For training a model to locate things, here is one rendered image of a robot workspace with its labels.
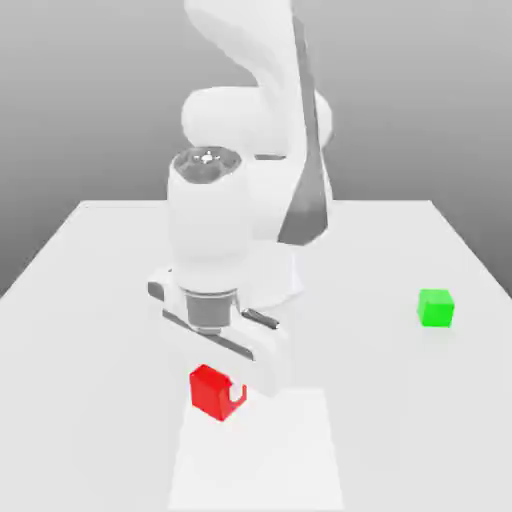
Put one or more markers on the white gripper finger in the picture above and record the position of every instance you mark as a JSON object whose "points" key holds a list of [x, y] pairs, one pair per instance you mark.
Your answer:
{"points": [[235, 400]]}

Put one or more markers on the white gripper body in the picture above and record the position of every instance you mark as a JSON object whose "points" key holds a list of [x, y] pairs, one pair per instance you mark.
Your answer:
{"points": [[262, 356]]}

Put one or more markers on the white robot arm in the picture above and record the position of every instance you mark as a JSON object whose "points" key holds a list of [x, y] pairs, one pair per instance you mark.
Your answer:
{"points": [[208, 224]]}

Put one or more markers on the small red cube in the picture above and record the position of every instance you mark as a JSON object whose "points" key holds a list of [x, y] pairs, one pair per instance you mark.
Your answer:
{"points": [[206, 390]]}

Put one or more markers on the small green cube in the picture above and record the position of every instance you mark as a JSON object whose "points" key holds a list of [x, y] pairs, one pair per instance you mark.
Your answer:
{"points": [[436, 308]]}

